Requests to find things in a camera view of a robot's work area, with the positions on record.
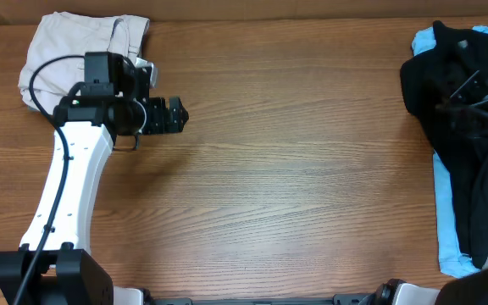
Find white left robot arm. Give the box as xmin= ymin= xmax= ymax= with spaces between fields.
xmin=0 ymin=58 xmax=189 ymax=304

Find black garment with logo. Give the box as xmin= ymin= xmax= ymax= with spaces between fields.
xmin=400 ymin=20 xmax=488 ymax=269

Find beige folded trousers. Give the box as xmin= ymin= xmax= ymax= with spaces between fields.
xmin=18 ymin=12 xmax=150 ymax=113

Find light blue garment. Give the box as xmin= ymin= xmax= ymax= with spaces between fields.
xmin=411 ymin=25 xmax=488 ymax=280

